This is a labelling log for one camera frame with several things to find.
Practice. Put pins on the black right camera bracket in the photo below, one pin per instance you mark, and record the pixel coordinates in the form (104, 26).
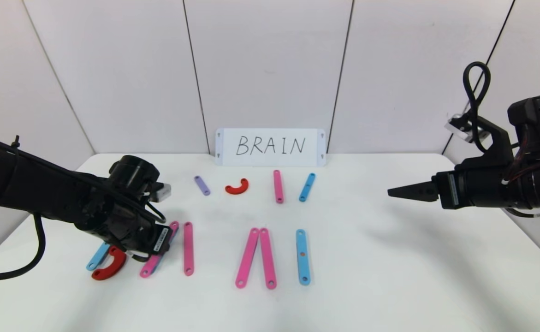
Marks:
(498, 143)

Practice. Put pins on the pink bar with holes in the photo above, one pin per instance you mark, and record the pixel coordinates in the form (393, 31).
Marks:
(277, 186)
(268, 258)
(247, 257)
(188, 251)
(150, 268)

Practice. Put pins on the short purple bar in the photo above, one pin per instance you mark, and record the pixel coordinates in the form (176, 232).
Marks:
(202, 185)

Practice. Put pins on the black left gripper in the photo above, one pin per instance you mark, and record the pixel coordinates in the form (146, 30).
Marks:
(161, 240)

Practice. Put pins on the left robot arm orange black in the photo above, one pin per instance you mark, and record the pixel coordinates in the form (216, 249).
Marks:
(44, 184)

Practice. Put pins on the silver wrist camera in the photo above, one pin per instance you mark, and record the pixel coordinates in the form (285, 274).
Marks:
(459, 129)
(161, 192)

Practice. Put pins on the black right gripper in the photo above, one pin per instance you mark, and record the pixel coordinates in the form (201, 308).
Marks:
(449, 190)

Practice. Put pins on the long blue flat bar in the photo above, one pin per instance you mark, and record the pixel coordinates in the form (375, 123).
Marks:
(97, 259)

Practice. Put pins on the white BRAIN sign card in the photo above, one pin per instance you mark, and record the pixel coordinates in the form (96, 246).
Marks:
(316, 152)

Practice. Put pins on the short blue flat bar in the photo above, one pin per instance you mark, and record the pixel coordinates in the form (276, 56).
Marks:
(306, 187)

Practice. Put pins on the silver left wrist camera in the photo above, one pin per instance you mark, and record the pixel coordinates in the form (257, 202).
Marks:
(161, 192)

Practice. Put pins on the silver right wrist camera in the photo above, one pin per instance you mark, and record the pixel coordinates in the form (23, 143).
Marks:
(459, 129)

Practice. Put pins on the blue bar with orange underside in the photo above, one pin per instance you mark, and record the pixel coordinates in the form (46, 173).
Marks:
(302, 267)

